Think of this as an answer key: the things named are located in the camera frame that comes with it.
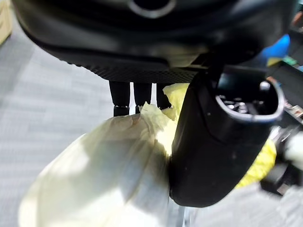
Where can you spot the blue object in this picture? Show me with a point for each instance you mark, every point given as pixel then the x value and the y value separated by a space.
pixel 277 50

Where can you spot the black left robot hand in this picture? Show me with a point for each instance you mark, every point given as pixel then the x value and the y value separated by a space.
pixel 132 42

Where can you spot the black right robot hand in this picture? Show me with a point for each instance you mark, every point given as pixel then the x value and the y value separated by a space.
pixel 284 175

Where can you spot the pale yellow napa cabbage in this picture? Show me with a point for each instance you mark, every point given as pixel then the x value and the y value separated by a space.
pixel 99 170

